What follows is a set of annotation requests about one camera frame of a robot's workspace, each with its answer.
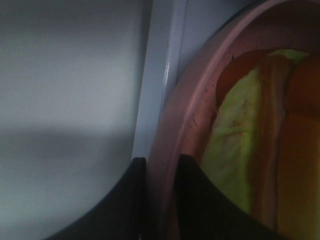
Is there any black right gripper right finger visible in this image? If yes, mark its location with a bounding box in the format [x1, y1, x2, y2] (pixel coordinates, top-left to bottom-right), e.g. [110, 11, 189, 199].
[174, 154, 284, 240]

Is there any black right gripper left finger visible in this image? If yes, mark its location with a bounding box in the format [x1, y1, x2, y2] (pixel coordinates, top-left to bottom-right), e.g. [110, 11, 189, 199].
[48, 157, 147, 240]

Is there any pink round plate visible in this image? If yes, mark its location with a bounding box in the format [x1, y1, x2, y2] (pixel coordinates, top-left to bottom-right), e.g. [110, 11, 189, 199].
[142, 0, 320, 240]

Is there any white bread sandwich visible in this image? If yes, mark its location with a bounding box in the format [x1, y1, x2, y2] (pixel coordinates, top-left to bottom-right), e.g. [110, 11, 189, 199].
[201, 48, 320, 240]

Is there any white microwave oven body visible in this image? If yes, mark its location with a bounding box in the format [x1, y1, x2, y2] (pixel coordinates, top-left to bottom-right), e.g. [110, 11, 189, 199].
[0, 0, 250, 240]

